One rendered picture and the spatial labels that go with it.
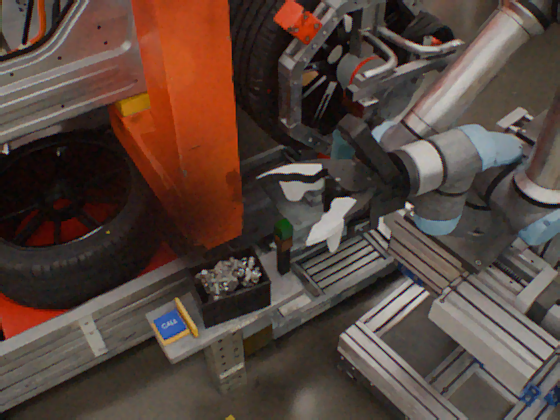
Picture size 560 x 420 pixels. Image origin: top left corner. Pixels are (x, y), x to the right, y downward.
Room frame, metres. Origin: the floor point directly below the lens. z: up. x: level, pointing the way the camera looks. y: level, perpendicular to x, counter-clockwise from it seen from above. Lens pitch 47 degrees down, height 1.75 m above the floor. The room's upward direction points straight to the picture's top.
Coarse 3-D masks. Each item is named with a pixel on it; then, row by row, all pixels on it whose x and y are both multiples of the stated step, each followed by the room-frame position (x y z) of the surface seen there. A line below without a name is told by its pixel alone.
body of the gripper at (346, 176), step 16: (400, 160) 0.57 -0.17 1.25; (336, 176) 0.54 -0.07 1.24; (352, 176) 0.54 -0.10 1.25; (368, 176) 0.54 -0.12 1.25; (400, 176) 0.56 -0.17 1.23; (416, 176) 0.55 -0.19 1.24; (336, 192) 0.52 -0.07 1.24; (352, 192) 0.51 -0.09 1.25; (384, 192) 0.55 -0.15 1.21; (400, 192) 0.56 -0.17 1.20; (384, 208) 0.54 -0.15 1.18; (400, 208) 0.55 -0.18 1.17; (352, 224) 0.50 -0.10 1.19
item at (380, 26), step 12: (384, 0) 1.43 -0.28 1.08; (384, 12) 1.42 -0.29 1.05; (384, 24) 1.41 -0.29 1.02; (384, 36) 1.38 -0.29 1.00; (396, 36) 1.35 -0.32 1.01; (408, 48) 1.31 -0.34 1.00; (420, 48) 1.30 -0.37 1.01; (432, 48) 1.30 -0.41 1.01; (444, 48) 1.30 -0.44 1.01; (456, 48) 1.33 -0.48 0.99
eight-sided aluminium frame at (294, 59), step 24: (336, 0) 1.35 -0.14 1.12; (360, 0) 1.38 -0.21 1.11; (408, 0) 1.48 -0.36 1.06; (336, 24) 1.33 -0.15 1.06; (288, 48) 1.32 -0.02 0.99; (312, 48) 1.29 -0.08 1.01; (288, 72) 1.26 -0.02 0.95; (288, 96) 1.26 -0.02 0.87; (288, 120) 1.26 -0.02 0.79; (384, 120) 1.47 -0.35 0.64; (312, 144) 1.30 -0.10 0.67
